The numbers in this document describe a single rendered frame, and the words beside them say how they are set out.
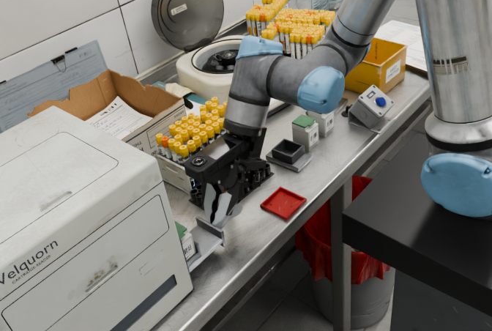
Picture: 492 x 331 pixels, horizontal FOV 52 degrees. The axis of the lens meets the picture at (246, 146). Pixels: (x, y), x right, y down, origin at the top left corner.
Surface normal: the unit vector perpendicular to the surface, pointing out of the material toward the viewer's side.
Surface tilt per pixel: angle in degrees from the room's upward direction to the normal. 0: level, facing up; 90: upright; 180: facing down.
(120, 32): 90
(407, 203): 4
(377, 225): 4
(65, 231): 89
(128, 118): 1
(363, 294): 94
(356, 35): 100
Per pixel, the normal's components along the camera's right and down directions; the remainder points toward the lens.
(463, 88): -0.36, 0.54
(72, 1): 0.75, 0.32
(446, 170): -0.53, 0.65
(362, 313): 0.11, 0.64
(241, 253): -0.11, -0.80
